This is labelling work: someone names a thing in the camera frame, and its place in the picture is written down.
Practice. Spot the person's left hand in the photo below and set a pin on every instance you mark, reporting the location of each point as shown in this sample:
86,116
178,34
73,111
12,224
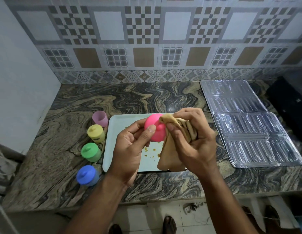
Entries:
125,155

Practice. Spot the person's right hand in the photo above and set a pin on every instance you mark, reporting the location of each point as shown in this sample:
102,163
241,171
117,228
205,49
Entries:
199,153

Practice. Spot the person's left thumb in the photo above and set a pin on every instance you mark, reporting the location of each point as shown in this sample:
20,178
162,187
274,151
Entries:
148,136

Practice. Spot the person's right thumb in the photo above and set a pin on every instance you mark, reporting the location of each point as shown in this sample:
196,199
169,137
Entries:
176,132

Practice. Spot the pink plastic lid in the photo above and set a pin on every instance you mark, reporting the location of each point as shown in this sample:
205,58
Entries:
157,134

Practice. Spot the beige cleaning cloth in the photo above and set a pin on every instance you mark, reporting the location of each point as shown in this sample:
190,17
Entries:
169,155

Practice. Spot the person's left forearm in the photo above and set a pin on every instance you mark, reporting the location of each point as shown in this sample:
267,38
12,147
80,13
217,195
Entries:
97,207

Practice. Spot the person's right forearm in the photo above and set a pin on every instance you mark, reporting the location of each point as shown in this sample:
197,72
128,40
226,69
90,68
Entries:
224,204

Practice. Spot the yellow food crumbs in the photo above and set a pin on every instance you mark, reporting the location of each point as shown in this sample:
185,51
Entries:
152,153

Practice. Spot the white rectangular tray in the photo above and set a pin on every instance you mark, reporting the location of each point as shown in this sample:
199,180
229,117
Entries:
121,129

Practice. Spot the translucent pink plastic cup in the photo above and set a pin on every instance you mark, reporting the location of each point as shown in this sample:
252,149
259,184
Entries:
100,118

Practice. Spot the yellow lidded plastic container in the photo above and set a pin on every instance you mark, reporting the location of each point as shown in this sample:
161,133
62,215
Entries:
95,133

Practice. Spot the green lidded plastic container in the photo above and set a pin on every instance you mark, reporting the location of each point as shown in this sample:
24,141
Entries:
90,151

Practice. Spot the silver foil panel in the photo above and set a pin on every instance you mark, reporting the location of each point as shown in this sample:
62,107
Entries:
232,96
258,141

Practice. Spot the blue lidded plastic container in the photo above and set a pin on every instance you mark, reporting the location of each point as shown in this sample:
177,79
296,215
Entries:
86,174

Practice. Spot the person's right foot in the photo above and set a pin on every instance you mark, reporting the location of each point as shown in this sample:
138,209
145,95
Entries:
169,225

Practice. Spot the person's foot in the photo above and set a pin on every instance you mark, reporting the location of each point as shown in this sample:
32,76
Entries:
115,229
169,225

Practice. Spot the person's left foot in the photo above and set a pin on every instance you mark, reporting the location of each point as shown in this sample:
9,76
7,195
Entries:
115,229

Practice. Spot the black stove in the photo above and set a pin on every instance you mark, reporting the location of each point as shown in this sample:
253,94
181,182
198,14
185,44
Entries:
291,104

